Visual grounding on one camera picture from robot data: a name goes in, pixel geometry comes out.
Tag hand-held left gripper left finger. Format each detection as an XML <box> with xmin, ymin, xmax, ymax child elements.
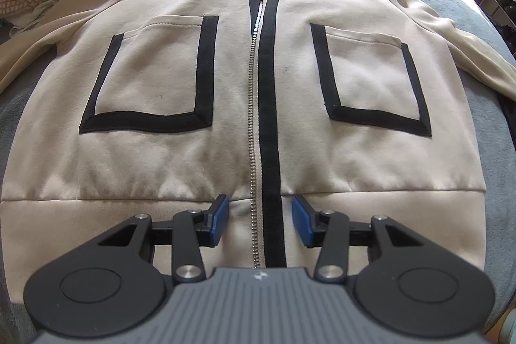
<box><xmin>98</xmin><ymin>194</ymin><xmax>230</xmax><ymax>284</ymax></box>

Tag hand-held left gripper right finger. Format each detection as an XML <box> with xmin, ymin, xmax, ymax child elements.
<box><xmin>291</xmin><ymin>194</ymin><xmax>422</xmax><ymax>284</ymax></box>

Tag cream zip jacket black trim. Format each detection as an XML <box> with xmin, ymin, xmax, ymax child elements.
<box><xmin>0</xmin><ymin>0</ymin><xmax>516</xmax><ymax>304</ymax></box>

